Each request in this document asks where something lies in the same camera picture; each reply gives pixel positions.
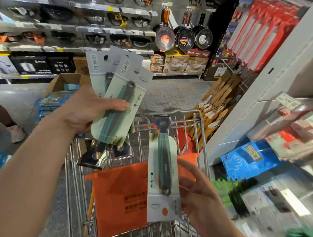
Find person's left hand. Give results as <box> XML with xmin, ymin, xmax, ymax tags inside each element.
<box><xmin>53</xmin><ymin>84</ymin><xmax>131</xmax><ymax>135</ymax></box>

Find person's right hand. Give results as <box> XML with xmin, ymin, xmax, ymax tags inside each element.
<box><xmin>176</xmin><ymin>157</ymin><xmax>231</xmax><ymax>237</ymax></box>

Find black headed green peeler packet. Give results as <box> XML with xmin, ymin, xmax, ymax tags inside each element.
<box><xmin>77</xmin><ymin>53</ymin><xmax>154</xmax><ymax>171</ymax></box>
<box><xmin>86</xmin><ymin>46</ymin><xmax>129</xmax><ymax>98</ymax></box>

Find orange wire shopping cart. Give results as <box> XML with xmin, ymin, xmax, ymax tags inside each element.
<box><xmin>63</xmin><ymin>110</ymin><xmax>210</xmax><ymax>237</ymax></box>

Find kitchen tools display rack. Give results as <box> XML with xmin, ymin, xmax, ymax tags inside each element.
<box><xmin>202</xmin><ymin>7</ymin><xmax>313</xmax><ymax>237</ymax></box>

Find person's left forearm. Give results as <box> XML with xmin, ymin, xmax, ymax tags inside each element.
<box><xmin>0</xmin><ymin>115</ymin><xmax>76</xmax><ymax>237</ymax></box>

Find background cookware shelf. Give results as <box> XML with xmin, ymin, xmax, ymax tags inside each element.
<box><xmin>0</xmin><ymin>0</ymin><xmax>218</xmax><ymax>83</ymax></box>

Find orange cart seat flap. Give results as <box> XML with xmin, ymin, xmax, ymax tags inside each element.
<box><xmin>84</xmin><ymin>152</ymin><xmax>201</xmax><ymax>237</ymax></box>

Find green black packets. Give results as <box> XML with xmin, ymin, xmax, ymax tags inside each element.
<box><xmin>212</xmin><ymin>177</ymin><xmax>241</xmax><ymax>207</ymax></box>

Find large open cardboard box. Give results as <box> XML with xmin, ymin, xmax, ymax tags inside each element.
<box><xmin>43</xmin><ymin>73</ymin><xmax>92</xmax><ymax>98</ymax></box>

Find brown carton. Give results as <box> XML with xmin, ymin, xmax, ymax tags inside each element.
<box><xmin>73</xmin><ymin>56</ymin><xmax>91</xmax><ymax>75</ymax></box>

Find black appliance box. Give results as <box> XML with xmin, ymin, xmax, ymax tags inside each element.
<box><xmin>47</xmin><ymin>54</ymin><xmax>77</xmax><ymax>75</ymax></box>
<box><xmin>9</xmin><ymin>53</ymin><xmax>50</xmax><ymax>75</ymax></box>

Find red hanging packets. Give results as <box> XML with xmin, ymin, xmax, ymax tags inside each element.
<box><xmin>226</xmin><ymin>0</ymin><xmax>302</xmax><ymax>73</ymax></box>

